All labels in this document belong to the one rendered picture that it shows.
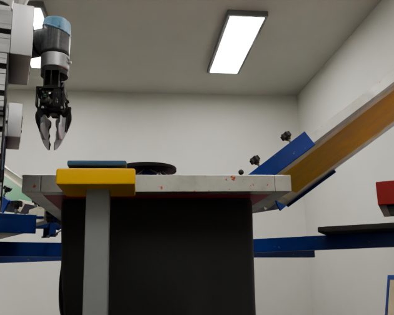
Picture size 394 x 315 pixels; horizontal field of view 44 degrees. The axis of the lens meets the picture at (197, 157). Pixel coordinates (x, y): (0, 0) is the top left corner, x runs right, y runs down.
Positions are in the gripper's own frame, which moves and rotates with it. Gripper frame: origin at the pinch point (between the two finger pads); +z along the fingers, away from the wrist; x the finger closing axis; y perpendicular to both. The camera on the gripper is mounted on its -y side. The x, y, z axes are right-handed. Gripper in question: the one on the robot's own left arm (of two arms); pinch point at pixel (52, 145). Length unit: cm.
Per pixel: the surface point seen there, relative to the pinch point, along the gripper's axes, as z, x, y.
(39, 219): 10, -16, -70
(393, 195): 6, 117, -44
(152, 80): -196, 40, -406
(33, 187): 15.4, 0.4, 22.6
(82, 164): 15.8, 12.9, 44.8
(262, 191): 17, 50, 22
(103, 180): 19, 16, 46
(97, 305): 39, 16, 41
